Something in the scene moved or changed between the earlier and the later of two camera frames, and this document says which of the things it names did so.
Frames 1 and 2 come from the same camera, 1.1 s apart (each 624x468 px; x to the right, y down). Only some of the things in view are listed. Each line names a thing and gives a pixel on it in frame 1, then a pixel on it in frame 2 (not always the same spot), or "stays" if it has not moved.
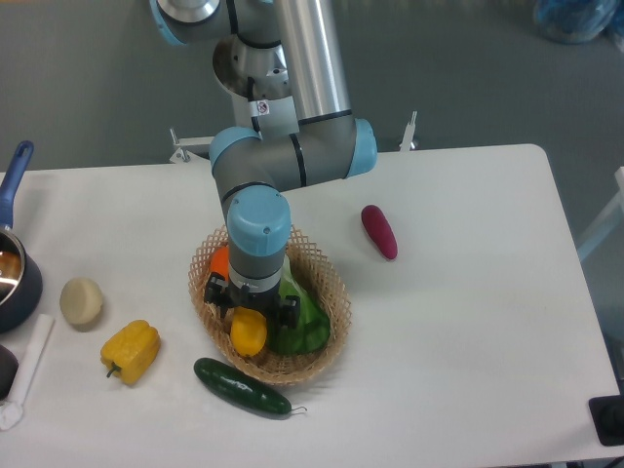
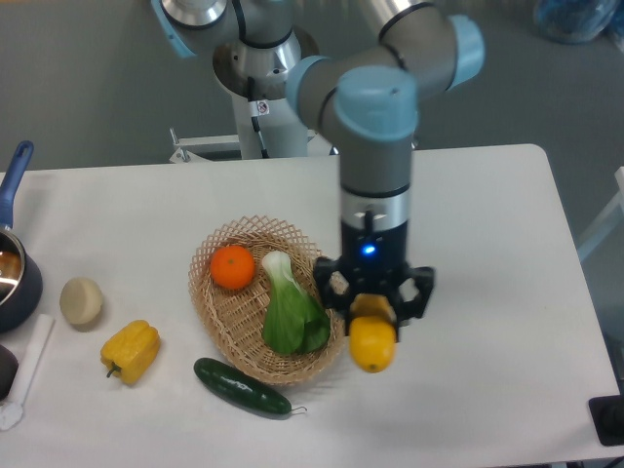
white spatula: [11, 412] stays
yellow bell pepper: [132, 351] stays
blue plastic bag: [576, 21] stays
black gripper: [231, 296] -> [372, 261]
